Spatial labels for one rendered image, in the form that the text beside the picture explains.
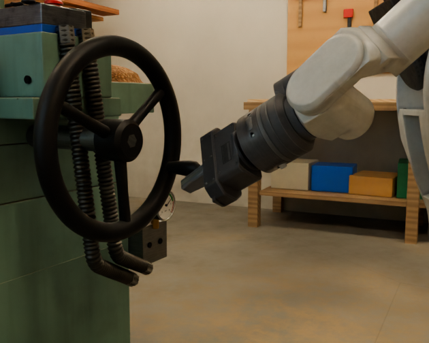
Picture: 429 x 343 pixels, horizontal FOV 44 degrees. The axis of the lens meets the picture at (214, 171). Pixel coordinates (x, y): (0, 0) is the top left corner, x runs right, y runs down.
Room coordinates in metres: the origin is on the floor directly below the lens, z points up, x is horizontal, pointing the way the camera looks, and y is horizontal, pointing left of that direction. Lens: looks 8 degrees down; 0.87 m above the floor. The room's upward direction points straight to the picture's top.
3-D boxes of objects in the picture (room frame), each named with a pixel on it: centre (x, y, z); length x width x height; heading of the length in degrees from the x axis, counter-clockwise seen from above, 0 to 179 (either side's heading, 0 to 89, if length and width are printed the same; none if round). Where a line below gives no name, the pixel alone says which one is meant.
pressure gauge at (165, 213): (1.04, 0.11, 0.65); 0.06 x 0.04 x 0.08; 149
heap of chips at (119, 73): (1.11, 0.22, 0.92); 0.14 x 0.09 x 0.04; 59
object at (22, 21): (0.84, 0.25, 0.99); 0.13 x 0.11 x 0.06; 149
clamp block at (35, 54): (0.84, 0.26, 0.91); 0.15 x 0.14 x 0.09; 149
